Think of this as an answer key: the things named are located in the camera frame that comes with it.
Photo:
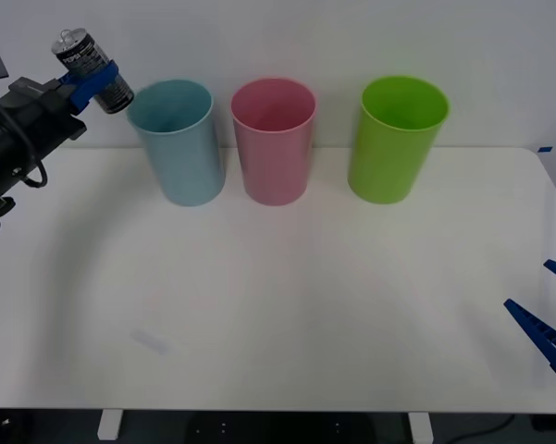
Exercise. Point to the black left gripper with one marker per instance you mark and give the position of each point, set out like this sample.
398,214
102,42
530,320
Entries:
46,115

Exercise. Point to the silver and black drink can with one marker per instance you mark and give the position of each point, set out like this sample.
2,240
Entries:
85,53

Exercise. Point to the pale blue plastic bin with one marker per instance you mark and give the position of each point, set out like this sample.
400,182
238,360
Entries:
185,162

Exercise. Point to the white table leg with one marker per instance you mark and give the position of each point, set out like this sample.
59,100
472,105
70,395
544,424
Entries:
108,424
421,427

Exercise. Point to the pink plastic bin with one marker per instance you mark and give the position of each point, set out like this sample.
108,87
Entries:
274,166

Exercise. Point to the green plastic bin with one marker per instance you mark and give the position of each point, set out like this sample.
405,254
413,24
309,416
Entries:
384,162

